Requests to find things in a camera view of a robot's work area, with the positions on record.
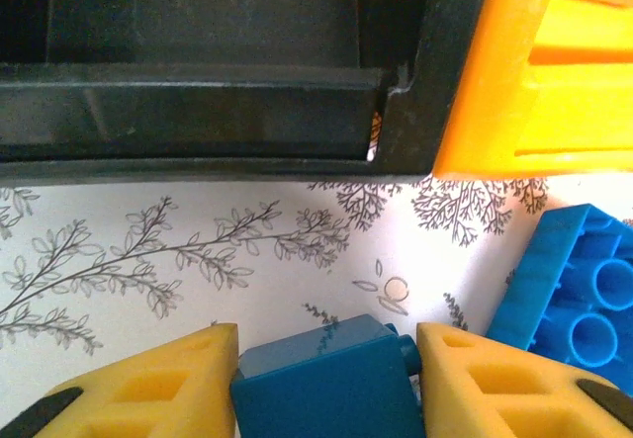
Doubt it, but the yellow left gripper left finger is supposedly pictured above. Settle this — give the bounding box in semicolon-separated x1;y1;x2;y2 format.
4;322;240;438

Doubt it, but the dark blue lego brick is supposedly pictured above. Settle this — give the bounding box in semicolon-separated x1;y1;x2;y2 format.
229;313;426;438

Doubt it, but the yellow plastic bin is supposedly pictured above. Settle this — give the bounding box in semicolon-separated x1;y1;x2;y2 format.
432;0;633;180

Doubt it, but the black plastic bin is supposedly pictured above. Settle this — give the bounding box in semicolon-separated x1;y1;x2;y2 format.
0;0;496;182

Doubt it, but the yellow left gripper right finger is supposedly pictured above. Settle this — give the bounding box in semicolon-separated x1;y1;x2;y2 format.
415;321;633;438

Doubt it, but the large light blue lego brick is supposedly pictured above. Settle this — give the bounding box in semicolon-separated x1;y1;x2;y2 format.
484;204;633;390

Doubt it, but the floral patterned tablecloth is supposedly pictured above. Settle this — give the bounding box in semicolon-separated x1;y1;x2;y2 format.
0;170;633;399

